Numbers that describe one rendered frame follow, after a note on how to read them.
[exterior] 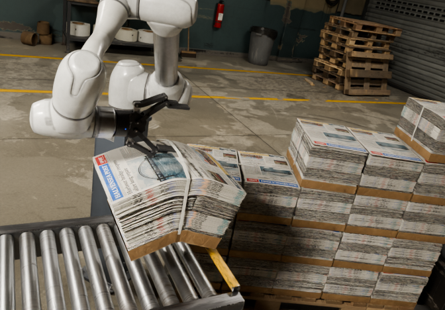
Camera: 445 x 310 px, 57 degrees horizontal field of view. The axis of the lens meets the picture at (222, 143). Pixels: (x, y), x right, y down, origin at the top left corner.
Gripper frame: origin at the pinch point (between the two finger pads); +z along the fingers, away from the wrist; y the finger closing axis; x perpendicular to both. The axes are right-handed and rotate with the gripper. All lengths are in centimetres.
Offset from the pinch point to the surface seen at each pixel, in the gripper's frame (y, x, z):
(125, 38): 106, -639, 148
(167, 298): 49, 21, 0
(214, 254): 45, 8, 21
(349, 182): 31, -20, 106
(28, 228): 52, -23, -37
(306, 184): 37, -28, 87
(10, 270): 52, -2, -43
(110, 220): 50, -22, -9
